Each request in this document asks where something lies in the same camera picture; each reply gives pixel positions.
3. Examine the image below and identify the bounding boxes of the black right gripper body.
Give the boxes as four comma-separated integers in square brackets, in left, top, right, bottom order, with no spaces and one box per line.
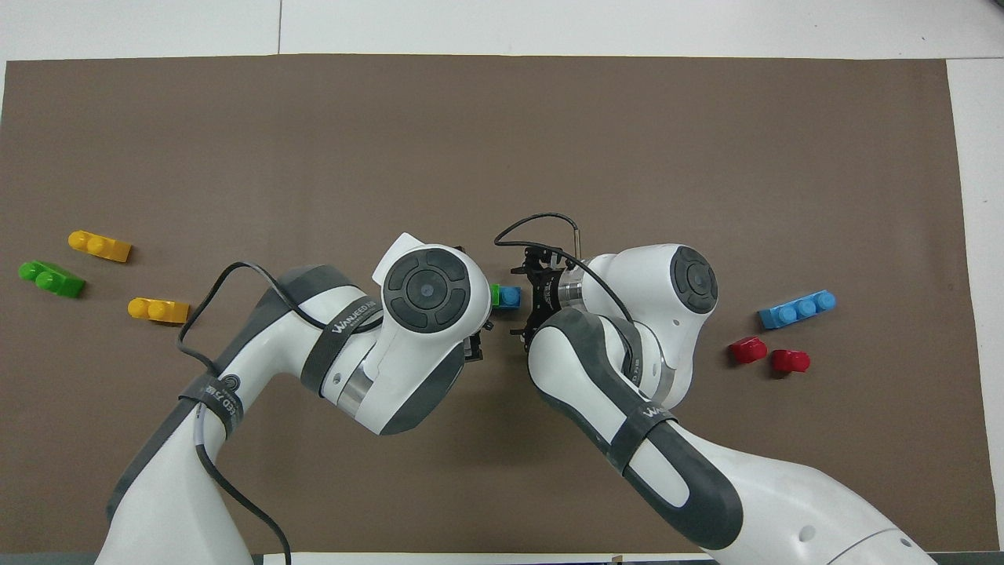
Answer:
[531,265,566,316]

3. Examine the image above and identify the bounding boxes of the yellow two-stud block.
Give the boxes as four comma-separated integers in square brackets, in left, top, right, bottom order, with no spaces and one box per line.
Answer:
[128,297,190,325]
[68,230,132,263]

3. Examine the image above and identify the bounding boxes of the brown table mat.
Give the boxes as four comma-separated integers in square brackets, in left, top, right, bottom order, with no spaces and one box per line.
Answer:
[0,53,999,555]

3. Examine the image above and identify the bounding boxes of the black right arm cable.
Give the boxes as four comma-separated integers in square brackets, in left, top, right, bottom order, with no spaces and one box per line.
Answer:
[494,213,636,324]

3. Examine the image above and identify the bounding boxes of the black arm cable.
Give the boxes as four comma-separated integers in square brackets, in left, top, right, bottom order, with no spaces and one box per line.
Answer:
[494,213,636,324]
[179,261,385,565]

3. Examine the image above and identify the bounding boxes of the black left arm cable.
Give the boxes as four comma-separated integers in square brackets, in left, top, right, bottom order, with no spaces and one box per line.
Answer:
[179,261,385,565]

